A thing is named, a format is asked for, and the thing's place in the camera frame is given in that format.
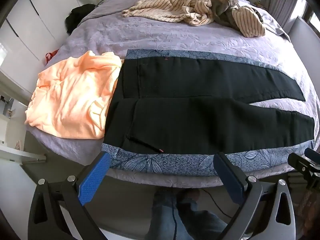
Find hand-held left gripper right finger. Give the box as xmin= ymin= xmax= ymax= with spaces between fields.
xmin=214 ymin=152 xmax=300 ymax=240

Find white wardrobe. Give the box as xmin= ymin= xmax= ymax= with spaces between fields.
xmin=0 ymin=0 xmax=83 ymax=97

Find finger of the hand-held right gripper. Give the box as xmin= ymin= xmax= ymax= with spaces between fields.
xmin=288 ymin=152 xmax=320 ymax=180
xmin=304 ymin=148 xmax=320 ymax=159

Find white panel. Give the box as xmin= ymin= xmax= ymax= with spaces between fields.
xmin=289 ymin=16 xmax=320 ymax=64

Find lavender bed blanket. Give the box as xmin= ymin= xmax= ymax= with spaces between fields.
xmin=25 ymin=0 xmax=320 ymax=188

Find red item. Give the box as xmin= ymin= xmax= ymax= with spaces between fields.
xmin=44 ymin=49 xmax=59 ymax=64

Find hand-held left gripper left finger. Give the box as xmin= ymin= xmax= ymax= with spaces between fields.
xmin=27 ymin=151 xmax=112 ymax=240

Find orange garment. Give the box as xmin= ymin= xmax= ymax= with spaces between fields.
xmin=24 ymin=50 xmax=123 ymax=140

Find black pants with blue pattern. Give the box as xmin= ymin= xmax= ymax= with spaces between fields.
xmin=101 ymin=49 xmax=316 ymax=178

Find person's legs in jeans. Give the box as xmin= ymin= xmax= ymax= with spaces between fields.
xmin=147 ymin=189 xmax=228 ymax=240

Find cream striped garment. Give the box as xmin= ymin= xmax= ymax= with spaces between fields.
xmin=122 ymin=0 xmax=266 ymax=38

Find black cable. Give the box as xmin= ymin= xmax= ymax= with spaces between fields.
xmin=200 ymin=189 xmax=233 ymax=218

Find grey garment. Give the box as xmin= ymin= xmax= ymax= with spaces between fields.
xmin=212 ymin=0 xmax=263 ymax=28

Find black cloth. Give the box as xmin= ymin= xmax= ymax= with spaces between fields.
xmin=65 ymin=4 xmax=97 ymax=34

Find white side table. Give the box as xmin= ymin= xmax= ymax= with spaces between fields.
xmin=0 ymin=95 xmax=48 ymax=166

